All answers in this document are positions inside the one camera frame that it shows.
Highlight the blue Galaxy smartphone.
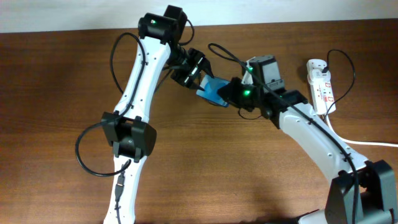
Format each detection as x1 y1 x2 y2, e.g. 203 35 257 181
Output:
196 74 229 108

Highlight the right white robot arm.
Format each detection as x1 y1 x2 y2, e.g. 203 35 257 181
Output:
217 55 397 224

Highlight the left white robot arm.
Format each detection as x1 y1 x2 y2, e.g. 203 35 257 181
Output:
101 5 213 223

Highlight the white USB charger adapter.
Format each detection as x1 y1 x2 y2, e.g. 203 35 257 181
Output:
310 69 331 82

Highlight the white power strip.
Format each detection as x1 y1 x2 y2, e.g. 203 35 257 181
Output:
307 59 336 115

